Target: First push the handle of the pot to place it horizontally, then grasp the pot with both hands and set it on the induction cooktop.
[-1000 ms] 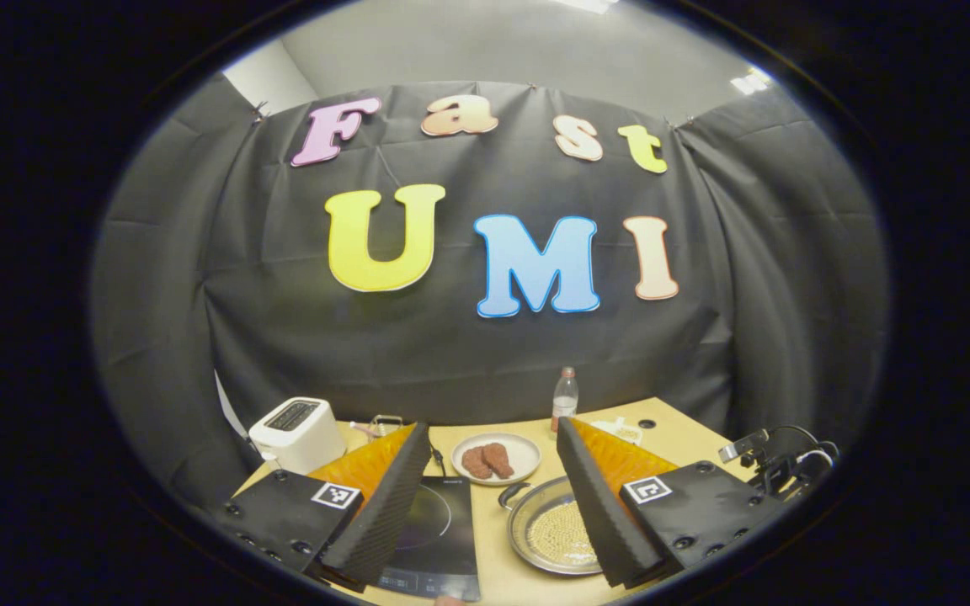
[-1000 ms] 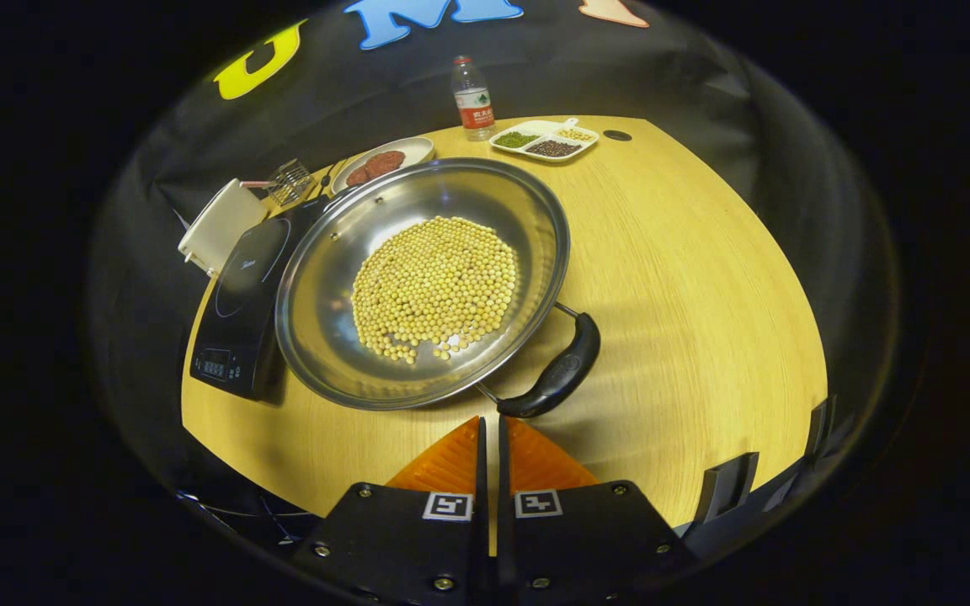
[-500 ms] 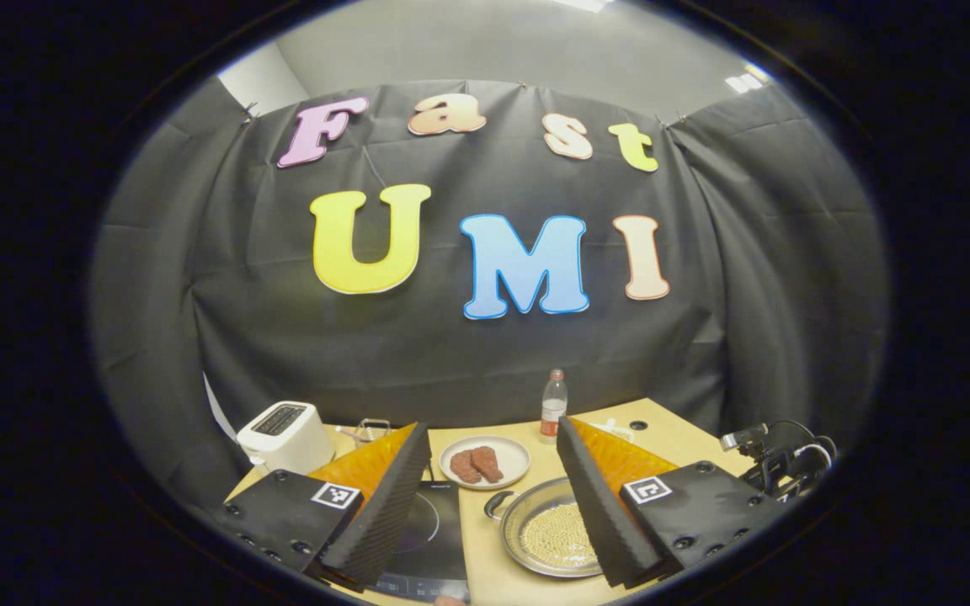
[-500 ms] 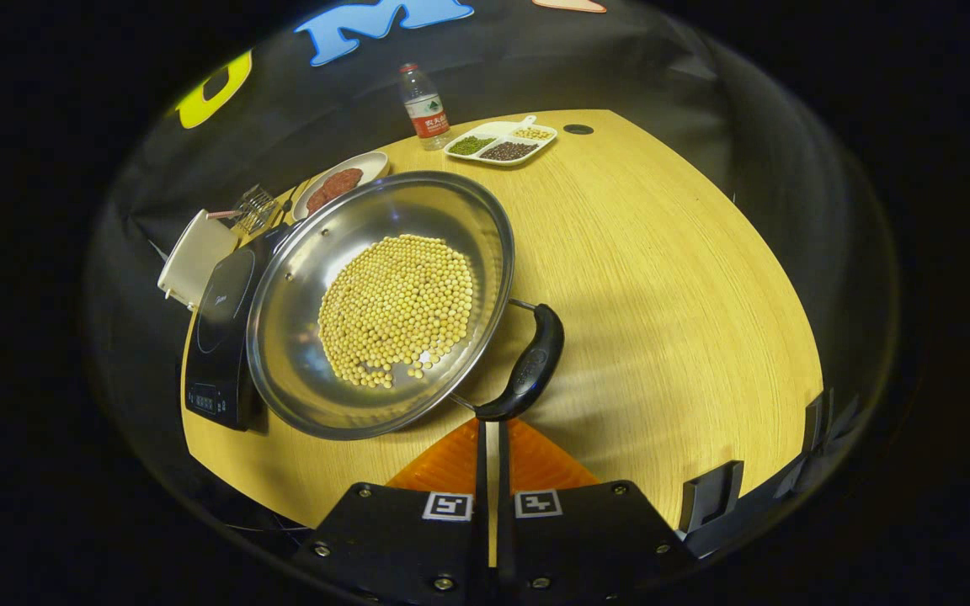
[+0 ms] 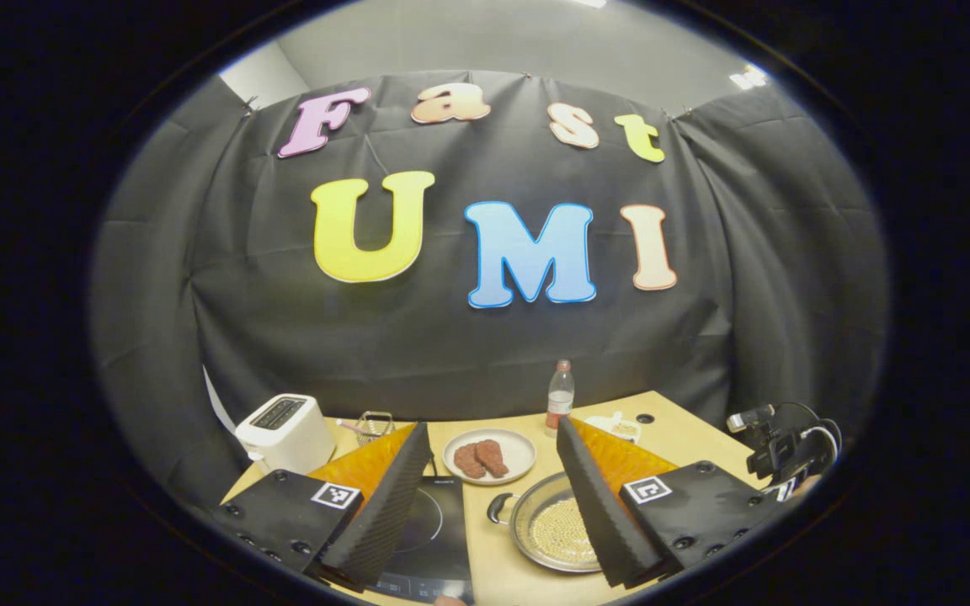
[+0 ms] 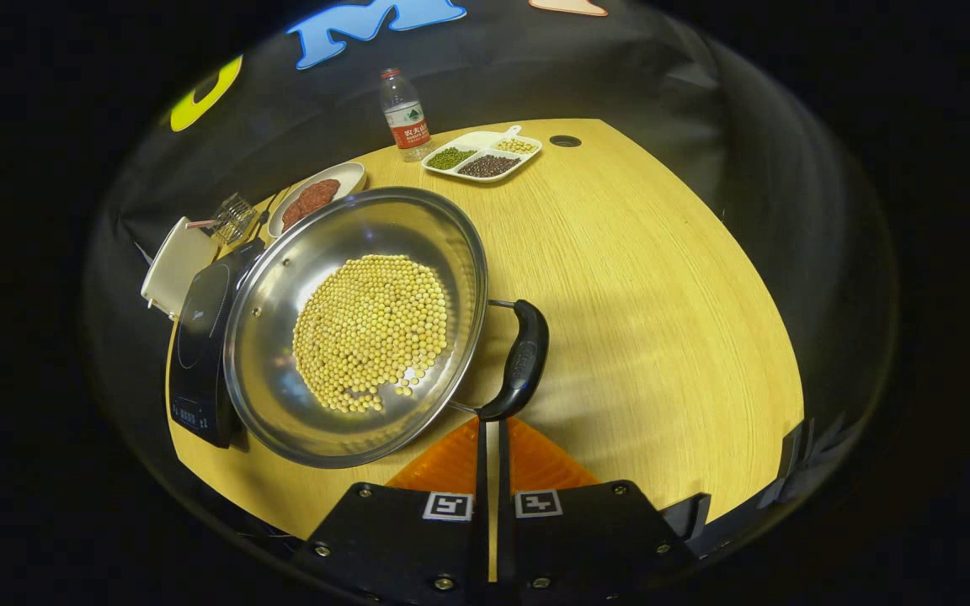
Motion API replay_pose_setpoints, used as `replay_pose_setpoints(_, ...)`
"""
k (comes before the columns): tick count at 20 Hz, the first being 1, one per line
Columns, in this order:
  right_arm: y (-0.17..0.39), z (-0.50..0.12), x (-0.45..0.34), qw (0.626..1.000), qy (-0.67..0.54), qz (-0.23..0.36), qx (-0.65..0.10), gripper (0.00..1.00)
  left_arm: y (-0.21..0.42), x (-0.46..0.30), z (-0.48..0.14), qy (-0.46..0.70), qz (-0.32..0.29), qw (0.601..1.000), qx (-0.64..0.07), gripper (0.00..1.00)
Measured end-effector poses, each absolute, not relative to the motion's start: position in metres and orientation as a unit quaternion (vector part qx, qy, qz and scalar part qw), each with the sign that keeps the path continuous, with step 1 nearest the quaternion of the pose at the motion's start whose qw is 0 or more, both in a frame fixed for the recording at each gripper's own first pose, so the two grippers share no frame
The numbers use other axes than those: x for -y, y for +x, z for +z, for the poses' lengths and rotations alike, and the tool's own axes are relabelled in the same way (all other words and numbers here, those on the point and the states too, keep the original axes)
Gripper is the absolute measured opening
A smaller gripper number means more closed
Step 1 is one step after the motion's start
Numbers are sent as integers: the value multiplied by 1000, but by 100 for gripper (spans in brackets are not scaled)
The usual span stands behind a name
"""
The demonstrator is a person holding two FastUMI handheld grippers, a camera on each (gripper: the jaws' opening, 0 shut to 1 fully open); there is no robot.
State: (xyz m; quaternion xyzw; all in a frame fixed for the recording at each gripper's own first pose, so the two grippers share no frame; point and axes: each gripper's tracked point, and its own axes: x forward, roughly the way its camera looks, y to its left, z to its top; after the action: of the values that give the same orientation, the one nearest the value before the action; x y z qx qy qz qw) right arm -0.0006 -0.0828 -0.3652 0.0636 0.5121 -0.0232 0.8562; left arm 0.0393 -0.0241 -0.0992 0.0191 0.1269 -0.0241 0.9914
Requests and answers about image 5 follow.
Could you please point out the steel pot with soybeans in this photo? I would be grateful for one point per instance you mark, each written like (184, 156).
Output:
(548, 530)

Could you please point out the white divided dish with beans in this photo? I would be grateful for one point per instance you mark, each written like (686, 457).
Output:
(615, 427)

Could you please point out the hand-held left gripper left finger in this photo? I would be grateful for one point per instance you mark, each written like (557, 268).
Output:
(388, 513)

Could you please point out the pink striped straw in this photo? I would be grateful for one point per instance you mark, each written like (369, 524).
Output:
(350, 426)

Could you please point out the ceiling light panel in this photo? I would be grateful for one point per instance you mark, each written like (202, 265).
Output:
(748, 77)

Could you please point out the clear bottle with red label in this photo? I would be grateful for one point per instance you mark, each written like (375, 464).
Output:
(560, 400)

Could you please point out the white toaster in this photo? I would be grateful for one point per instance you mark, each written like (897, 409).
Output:
(283, 438)

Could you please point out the black induction cooktop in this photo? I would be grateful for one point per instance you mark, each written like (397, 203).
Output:
(443, 539)

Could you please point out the white round plate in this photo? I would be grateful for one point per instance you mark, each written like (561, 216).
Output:
(519, 450)

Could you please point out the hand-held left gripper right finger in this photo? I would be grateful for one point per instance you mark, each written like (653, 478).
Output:
(599, 505)

